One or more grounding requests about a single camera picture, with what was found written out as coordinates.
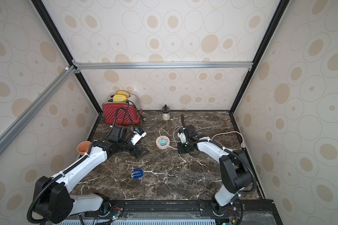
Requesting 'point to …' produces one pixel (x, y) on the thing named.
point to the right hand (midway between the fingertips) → (177, 152)
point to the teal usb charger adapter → (163, 142)
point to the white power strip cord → (242, 144)
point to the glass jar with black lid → (165, 113)
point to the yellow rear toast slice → (124, 93)
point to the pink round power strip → (158, 142)
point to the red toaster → (109, 110)
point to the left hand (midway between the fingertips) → (146, 145)
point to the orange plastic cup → (83, 147)
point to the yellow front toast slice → (118, 98)
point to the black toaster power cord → (144, 118)
